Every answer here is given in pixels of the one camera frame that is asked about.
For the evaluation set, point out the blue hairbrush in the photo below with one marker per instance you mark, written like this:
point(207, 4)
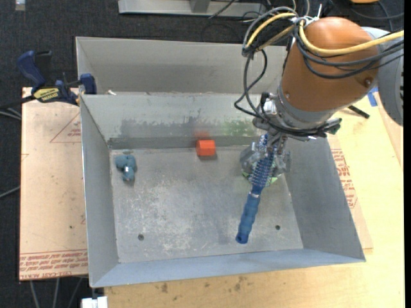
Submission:
point(248, 213)

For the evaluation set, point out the orange-red block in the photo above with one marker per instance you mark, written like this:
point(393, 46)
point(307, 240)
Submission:
point(205, 148)

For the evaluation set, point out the grey metal bin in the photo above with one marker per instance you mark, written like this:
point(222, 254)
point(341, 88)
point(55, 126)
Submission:
point(180, 204)

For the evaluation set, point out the blue-grey toy animal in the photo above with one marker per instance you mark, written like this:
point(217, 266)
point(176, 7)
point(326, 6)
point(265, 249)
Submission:
point(126, 167)

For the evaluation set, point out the brown cardboard board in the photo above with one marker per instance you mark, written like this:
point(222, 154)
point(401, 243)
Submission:
point(51, 184)

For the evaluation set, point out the black cylinder on white bracket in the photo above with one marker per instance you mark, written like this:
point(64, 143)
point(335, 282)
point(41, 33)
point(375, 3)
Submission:
point(268, 105)

